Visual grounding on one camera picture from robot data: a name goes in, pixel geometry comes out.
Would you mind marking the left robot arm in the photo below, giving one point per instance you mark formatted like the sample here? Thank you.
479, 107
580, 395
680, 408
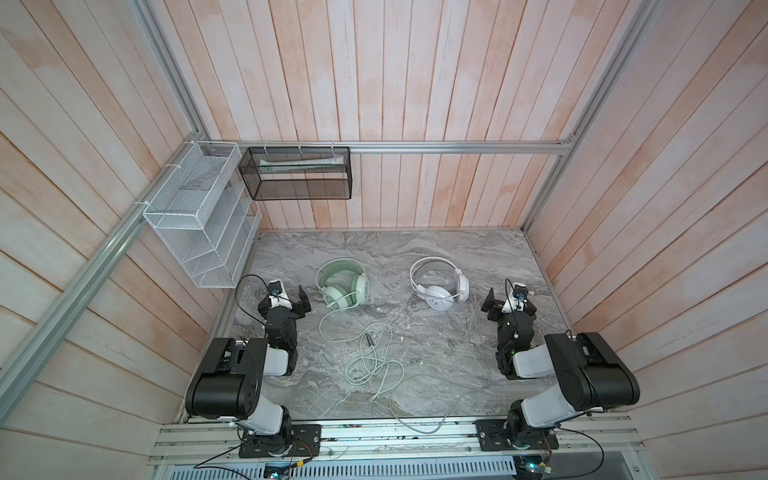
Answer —
227, 385

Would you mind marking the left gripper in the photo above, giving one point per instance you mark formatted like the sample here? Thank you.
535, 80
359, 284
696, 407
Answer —
282, 306

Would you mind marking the aluminium frame bar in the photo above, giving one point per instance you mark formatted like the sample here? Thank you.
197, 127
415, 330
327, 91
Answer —
416, 147

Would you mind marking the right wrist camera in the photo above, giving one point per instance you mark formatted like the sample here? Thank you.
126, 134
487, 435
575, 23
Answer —
520, 293

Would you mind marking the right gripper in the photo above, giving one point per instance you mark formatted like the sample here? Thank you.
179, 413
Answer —
512, 312

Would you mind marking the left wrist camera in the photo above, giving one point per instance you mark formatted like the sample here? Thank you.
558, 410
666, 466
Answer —
275, 289

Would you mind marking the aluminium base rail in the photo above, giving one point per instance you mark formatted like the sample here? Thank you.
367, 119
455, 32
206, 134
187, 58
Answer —
601, 446

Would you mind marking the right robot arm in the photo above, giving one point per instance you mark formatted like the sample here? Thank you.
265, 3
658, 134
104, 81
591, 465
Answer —
589, 375

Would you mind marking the white headphones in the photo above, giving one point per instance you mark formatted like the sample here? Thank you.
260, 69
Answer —
439, 297

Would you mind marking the black wire mesh basket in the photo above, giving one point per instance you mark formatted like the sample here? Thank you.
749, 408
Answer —
297, 173

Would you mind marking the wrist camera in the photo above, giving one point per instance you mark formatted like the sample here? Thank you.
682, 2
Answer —
520, 293
275, 289

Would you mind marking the white wire mesh shelf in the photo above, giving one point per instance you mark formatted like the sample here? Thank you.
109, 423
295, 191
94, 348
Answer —
203, 216

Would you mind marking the green headphones with cable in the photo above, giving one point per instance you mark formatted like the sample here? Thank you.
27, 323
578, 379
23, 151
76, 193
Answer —
344, 285

